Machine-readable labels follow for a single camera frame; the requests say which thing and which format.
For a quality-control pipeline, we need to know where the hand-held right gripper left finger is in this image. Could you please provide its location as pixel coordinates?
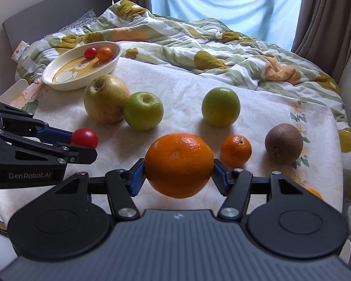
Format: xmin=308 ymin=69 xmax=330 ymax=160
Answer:
xmin=54 ymin=158 xmax=147 ymax=221

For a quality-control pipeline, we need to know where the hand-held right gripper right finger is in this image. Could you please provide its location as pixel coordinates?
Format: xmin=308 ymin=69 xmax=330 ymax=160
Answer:
xmin=213 ymin=159 xmax=305 ymax=220

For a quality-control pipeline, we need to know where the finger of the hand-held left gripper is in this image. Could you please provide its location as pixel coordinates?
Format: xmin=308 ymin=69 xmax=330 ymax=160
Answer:
xmin=0 ymin=98 xmax=75 ymax=145
xmin=0 ymin=130 xmax=98 ymax=165

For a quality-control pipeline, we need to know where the small mandarin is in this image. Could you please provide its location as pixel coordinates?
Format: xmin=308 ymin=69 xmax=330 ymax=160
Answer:
xmin=221 ymin=135 xmax=252 ymax=167
xmin=304 ymin=186 xmax=324 ymax=201

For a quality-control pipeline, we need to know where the large orange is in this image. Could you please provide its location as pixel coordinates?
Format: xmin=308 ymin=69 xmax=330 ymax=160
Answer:
xmin=144 ymin=133 xmax=215 ymax=199

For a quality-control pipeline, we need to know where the cream printed bowl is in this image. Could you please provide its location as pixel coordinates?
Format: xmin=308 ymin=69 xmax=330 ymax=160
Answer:
xmin=41 ymin=41 xmax=123 ymax=91

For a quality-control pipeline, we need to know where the yellow apple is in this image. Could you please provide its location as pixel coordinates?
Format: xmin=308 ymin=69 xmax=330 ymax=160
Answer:
xmin=84 ymin=75 xmax=131 ymax=123

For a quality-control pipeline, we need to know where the green apple with stem dimple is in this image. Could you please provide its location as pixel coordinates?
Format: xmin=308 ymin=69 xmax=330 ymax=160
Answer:
xmin=123 ymin=92 xmax=164 ymax=131

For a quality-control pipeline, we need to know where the round green apple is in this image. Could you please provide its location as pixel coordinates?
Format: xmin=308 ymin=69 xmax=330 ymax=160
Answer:
xmin=201 ymin=87 xmax=241 ymax=127

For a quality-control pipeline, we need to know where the brown kiwi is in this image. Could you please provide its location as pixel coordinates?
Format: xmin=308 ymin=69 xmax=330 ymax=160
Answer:
xmin=265 ymin=123 xmax=304 ymax=161

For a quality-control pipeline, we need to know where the white board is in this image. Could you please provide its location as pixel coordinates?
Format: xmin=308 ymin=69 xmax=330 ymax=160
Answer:
xmin=0 ymin=79 xmax=28 ymax=104

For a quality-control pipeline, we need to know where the small paper packet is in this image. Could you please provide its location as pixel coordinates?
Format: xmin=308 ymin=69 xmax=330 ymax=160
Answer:
xmin=12 ymin=41 xmax=30 ymax=62

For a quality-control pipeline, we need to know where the orange cherry tomato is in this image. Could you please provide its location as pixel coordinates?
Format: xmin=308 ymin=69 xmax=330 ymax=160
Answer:
xmin=97 ymin=47 xmax=112 ymax=61

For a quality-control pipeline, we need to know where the cream patterned bed sheet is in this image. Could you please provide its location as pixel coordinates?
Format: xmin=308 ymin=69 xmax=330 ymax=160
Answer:
xmin=0 ymin=57 xmax=347 ymax=229

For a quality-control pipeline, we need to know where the grey patterned pillow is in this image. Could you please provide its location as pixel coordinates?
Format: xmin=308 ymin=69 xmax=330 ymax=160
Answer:
xmin=44 ymin=8 xmax=98 ymax=40

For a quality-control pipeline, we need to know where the grey headboard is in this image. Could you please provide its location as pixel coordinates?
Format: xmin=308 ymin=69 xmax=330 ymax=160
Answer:
xmin=1 ymin=0 xmax=113 ymax=56

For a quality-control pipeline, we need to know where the green striped floral quilt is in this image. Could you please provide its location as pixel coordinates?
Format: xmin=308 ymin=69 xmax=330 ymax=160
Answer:
xmin=10 ymin=0 xmax=351 ymax=235

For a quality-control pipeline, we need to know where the light blue cloth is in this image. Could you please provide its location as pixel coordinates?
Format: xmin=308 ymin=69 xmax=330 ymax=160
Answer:
xmin=150 ymin=0 xmax=303 ymax=50

